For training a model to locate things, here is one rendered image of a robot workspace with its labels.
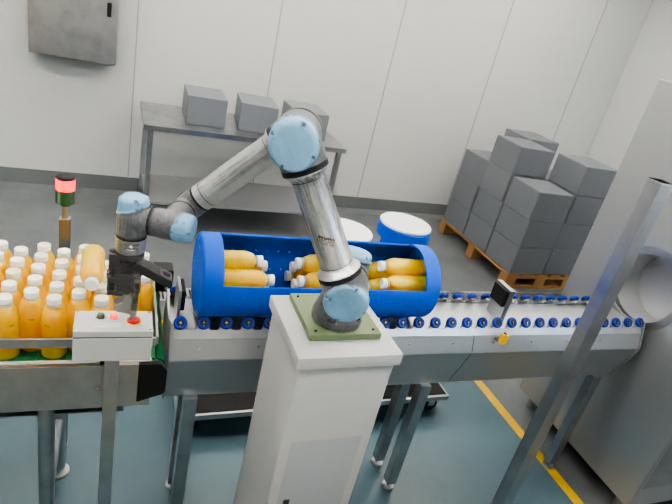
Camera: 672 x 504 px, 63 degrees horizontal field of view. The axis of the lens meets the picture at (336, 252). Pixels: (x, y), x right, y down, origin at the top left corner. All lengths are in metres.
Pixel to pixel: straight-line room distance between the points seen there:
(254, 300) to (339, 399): 0.44
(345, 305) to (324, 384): 0.29
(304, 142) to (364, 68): 4.29
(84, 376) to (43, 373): 0.11
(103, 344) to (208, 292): 0.36
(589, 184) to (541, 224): 0.53
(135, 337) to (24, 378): 0.38
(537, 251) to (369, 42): 2.47
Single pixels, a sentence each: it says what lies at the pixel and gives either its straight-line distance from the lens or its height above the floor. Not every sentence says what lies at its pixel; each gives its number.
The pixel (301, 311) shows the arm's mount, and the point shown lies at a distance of 1.63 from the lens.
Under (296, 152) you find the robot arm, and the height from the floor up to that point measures 1.69.
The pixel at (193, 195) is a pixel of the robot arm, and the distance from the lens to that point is 1.50.
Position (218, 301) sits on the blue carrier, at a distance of 1.79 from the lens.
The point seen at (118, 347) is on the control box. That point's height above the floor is 1.05.
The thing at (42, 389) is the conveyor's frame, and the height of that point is 0.82.
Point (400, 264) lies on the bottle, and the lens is 2.08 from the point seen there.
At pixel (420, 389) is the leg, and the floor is 0.61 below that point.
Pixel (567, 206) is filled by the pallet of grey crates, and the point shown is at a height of 0.83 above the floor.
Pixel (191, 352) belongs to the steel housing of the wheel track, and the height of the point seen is 0.86.
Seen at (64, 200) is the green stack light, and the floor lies 1.18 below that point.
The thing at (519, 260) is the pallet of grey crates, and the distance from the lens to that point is 5.12.
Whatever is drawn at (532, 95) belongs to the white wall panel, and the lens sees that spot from 6.60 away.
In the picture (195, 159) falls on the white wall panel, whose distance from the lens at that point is 5.31.
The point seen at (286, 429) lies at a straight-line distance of 1.66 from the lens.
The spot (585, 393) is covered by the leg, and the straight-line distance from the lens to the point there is 3.09.
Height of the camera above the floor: 2.02
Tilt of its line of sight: 25 degrees down
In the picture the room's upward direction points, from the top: 14 degrees clockwise
